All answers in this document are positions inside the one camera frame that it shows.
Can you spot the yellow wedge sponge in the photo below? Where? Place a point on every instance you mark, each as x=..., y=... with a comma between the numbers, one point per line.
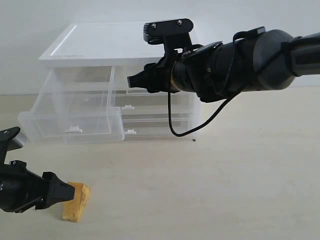
x=73, y=210

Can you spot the white plastic drawer cabinet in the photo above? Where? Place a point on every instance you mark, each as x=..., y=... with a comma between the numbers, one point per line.
x=118, y=45

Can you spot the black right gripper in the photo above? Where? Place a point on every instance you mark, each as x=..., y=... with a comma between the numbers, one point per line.
x=168, y=62

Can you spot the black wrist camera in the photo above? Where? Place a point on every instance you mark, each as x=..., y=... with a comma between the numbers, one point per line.
x=11, y=139
x=172, y=34

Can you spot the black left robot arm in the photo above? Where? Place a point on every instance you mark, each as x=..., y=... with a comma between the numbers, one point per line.
x=3, y=187

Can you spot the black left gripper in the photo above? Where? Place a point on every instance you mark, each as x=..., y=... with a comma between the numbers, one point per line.
x=27, y=189

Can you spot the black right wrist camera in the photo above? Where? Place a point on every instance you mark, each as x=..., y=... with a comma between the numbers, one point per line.
x=172, y=34

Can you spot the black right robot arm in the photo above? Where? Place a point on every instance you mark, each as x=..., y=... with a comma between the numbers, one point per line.
x=255, y=60

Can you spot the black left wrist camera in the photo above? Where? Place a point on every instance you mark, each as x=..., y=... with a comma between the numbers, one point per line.
x=11, y=139

